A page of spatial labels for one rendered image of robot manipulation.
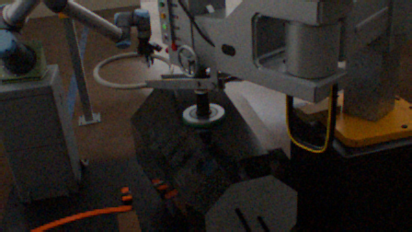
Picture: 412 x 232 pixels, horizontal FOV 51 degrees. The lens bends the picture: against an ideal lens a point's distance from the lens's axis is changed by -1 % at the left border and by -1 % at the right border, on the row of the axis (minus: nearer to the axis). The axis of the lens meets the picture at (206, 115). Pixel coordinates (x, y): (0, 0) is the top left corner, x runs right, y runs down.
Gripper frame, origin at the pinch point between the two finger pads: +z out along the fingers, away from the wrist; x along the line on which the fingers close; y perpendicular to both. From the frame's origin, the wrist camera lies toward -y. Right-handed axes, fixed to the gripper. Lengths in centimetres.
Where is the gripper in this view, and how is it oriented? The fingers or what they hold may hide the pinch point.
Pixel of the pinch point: (151, 64)
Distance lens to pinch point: 291.7
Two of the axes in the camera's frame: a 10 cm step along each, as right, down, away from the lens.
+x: -3.4, 4.8, -8.1
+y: -9.4, -1.4, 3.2
